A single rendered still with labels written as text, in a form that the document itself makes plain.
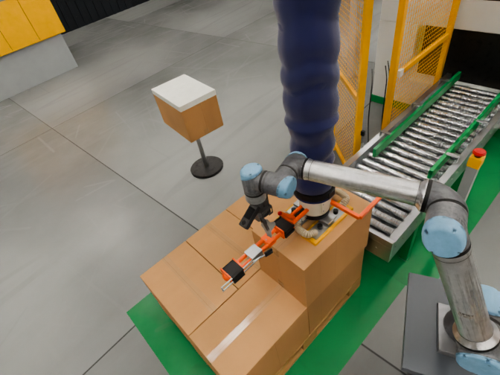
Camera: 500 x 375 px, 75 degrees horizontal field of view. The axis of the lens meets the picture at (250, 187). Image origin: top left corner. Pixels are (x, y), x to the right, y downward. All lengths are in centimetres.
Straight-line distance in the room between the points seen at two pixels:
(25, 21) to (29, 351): 637
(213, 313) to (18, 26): 711
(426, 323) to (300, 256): 66
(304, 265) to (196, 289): 82
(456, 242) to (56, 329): 296
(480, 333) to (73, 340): 272
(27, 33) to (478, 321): 812
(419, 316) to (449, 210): 83
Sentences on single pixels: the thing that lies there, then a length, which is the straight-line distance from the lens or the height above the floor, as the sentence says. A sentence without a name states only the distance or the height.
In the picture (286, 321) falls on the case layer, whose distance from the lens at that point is 203.
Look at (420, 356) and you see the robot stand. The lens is 181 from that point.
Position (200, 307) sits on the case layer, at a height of 54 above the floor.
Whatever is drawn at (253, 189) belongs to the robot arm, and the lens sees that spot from 129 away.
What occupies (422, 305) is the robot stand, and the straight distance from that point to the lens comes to 192.
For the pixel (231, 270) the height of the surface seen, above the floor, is 110.
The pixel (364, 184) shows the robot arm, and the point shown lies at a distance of 126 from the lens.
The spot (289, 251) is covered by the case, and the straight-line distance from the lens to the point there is 178.
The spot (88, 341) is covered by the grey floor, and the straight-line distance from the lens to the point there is 309.
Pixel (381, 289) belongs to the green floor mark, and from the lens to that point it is 279.
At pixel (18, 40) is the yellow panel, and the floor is 87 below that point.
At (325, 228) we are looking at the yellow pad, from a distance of 184.
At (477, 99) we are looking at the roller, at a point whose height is 55.
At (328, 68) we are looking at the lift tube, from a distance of 131.
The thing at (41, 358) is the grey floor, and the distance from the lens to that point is 326.
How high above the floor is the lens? 240
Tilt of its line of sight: 43 degrees down
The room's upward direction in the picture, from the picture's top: 12 degrees counter-clockwise
